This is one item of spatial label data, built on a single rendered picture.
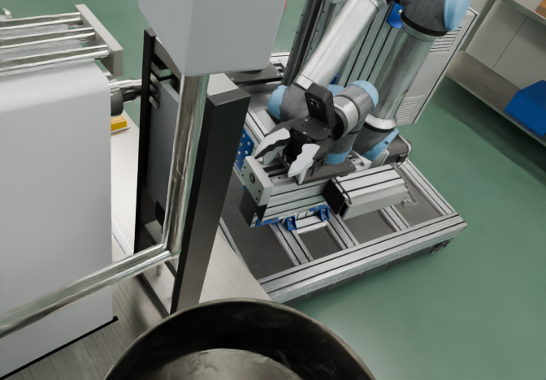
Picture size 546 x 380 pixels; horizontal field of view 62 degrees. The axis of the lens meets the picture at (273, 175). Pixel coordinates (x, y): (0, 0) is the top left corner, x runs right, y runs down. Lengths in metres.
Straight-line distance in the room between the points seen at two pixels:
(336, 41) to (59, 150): 0.70
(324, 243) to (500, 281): 1.06
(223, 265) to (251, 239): 0.94
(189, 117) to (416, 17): 0.88
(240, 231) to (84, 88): 1.51
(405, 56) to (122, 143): 0.73
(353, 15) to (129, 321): 0.79
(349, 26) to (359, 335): 1.41
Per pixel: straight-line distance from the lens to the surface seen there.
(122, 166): 1.18
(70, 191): 0.61
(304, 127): 0.83
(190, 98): 0.28
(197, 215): 0.64
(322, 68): 1.07
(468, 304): 2.51
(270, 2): 0.23
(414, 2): 1.12
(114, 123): 1.26
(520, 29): 4.06
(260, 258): 1.90
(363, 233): 2.16
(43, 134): 0.53
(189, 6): 0.21
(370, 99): 0.99
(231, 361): 0.31
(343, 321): 2.12
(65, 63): 0.53
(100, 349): 0.92
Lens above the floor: 1.74
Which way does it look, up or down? 44 degrees down
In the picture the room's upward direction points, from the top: 19 degrees clockwise
